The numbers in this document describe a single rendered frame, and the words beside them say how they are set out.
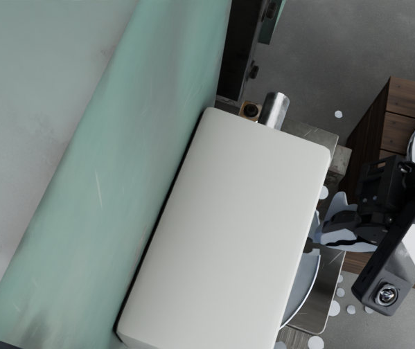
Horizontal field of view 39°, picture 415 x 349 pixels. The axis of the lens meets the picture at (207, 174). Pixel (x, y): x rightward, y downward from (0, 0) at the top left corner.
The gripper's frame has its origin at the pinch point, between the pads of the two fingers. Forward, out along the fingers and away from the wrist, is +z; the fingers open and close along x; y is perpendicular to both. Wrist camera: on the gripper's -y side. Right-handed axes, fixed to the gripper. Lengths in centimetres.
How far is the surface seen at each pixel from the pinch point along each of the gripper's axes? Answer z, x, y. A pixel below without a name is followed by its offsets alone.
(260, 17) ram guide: -23.8, 27.2, 4.3
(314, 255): 1.3, -0.1, -1.7
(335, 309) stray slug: 10.4, -12.3, -4.2
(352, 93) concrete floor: 67, -45, 73
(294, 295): 1.8, 1.0, -7.2
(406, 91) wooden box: 33, -35, 55
